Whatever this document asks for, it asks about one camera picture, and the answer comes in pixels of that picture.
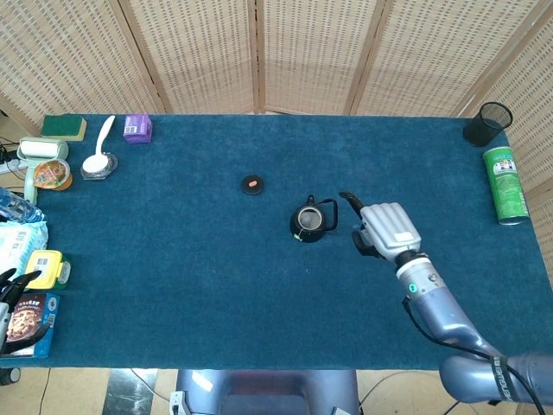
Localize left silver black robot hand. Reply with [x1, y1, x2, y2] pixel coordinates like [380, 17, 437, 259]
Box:
[0, 267, 51, 355]

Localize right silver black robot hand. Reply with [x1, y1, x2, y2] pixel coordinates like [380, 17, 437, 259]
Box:
[339, 191, 423, 264]

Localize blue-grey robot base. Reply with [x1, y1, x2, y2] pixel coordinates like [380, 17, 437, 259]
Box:
[170, 369, 360, 415]

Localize black teapot lid orange knob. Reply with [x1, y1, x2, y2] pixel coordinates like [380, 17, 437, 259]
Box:
[239, 174, 266, 196]

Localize blue food box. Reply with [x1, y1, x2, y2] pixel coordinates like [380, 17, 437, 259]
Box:
[2, 291, 61, 359]

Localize yellow lidded container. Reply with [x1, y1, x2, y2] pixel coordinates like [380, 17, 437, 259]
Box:
[24, 249, 73, 291]

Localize white blue wipes pack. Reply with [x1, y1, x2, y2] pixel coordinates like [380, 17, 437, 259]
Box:
[0, 220, 49, 282]

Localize clear plastic water bottle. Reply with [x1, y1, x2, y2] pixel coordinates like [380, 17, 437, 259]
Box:
[0, 186, 46, 224]

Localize green chips can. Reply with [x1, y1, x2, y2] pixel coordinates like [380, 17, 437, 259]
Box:
[482, 145, 531, 227]

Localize black mesh pen holder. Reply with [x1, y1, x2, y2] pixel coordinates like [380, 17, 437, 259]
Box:
[462, 101, 514, 147]

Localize orange instant noodle cup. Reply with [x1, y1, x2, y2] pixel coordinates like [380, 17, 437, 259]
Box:
[33, 158, 73, 192]

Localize pale green lint roller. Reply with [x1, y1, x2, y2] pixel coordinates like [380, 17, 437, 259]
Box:
[16, 137, 69, 205]

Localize blue carpet table cover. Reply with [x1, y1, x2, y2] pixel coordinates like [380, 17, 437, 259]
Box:
[12, 112, 553, 372]

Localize patterned small bowl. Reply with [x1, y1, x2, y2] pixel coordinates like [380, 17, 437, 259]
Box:
[79, 151, 118, 182]

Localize green yellow sponge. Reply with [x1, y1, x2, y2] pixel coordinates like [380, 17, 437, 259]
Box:
[41, 114, 88, 142]

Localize white plastic spoon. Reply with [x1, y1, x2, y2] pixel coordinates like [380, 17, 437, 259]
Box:
[81, 115, 117, 174]

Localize purple small box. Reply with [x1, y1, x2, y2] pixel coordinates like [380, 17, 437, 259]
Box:
[123, 114, 154, 144]

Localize bamboo folding screen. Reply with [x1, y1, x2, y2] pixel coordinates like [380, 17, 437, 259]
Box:
[0, 0, 553, 278]

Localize black teapot with handle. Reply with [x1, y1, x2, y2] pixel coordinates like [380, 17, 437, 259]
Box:
[289, 194, 340, 245]

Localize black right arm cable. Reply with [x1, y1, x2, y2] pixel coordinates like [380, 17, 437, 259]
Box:
[402, 297, 548, 415]

